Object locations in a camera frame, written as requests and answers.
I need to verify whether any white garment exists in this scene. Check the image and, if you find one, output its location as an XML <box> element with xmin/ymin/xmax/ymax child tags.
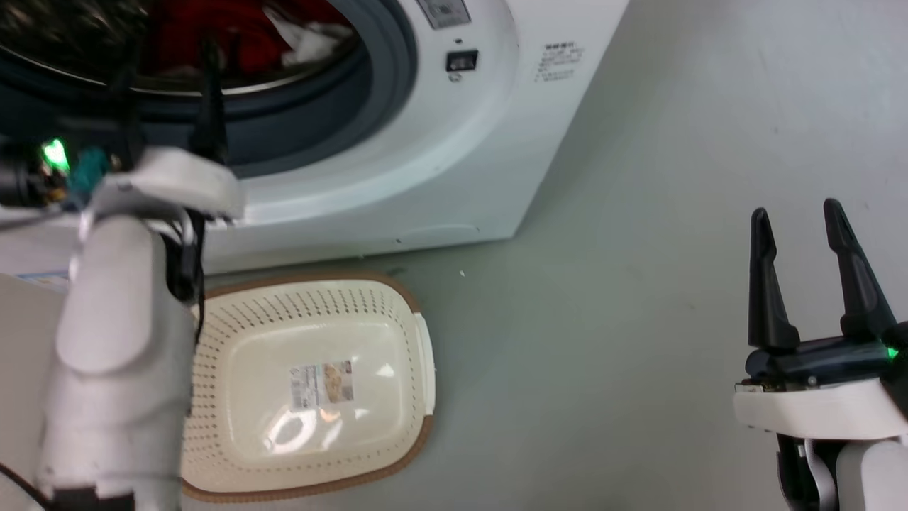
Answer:
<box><xmin>264</xmin><ymin>6</ymin><xmax>355</xmax><ymax>68</ymax></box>

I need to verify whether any printed sticker in basket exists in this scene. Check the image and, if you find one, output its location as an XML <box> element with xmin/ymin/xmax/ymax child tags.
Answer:
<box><xmin>289</xmin><ymin>361</ymin><xmax>355</xmax><ymax>410</ymax></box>

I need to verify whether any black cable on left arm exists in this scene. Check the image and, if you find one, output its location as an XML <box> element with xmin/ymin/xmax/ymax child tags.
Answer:
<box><xmin>162</xmin><ymin>210</ymin><xmax>208</xmax><ymax>341</ymax></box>

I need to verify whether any white front-load washing machine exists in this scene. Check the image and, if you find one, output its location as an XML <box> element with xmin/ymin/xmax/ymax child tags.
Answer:
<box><xmin>0</xmin><ymin>0</ymin><xmax>631</xmax><ymax>276</ymax></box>

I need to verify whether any left gripper white dark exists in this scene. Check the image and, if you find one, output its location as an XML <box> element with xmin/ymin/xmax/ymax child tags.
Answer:
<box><xmin>0</xmin><ymin>35</ymin><xmax>246</xmax><ymax>222</ymax></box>

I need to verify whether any cream perforated laundry basket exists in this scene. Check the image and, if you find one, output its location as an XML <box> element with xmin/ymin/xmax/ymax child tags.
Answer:
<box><xmin>179</xmin><ymin>272</ymin><xmax>436</xmax><ymax>504</ymax></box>

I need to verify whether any red garment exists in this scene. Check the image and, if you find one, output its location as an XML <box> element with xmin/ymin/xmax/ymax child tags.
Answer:
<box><xmin>145</xmin><ymin>0</ymin><xmax>355</xmax><ymax>75</ymax></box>

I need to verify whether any grey rubber door gasket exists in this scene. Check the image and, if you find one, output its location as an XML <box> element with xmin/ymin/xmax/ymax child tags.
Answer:
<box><xmin>0</xmin><ymin>0</ymin><xmax>419</xmax><ymax>178</ymax></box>

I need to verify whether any right gripper white dark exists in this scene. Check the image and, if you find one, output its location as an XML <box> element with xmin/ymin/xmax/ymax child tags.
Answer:
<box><xmin>732</xmin><ymin>198</ymin><xmax>908</xmax><ymax>442</ymax></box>

